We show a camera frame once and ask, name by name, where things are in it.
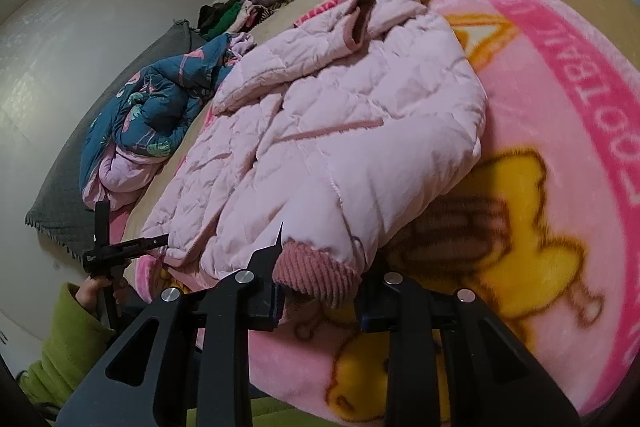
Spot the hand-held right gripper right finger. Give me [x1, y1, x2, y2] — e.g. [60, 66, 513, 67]
[354, 257, 583, 427]

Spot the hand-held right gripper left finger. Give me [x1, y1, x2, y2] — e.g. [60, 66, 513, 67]
[55, 222, 286, 427]

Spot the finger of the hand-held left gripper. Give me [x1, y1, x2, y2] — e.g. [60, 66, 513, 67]
[95, 199, 111, 254]
[107, 234, 170, 258]

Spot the pink quilted jacket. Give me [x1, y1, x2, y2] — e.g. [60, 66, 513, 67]
[142, 0, 490, 311]

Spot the person's left forearm green sleeve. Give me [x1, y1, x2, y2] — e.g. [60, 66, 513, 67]
[19, 282, 120, 420]

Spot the pile of mixed clothes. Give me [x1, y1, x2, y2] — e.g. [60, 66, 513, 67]
[196, 0, 297, 42]

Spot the person's left hand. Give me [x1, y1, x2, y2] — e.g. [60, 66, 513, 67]
[74, 278, 132, 325]

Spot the grey pillow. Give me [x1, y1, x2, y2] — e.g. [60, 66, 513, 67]
[24, 19, 210, 259]

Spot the blue flamingo print comforter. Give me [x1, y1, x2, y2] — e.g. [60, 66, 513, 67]
[80, 32, 257, 214]

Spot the pink printed blanket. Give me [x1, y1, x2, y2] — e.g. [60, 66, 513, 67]
[114, 0, 640, 427]

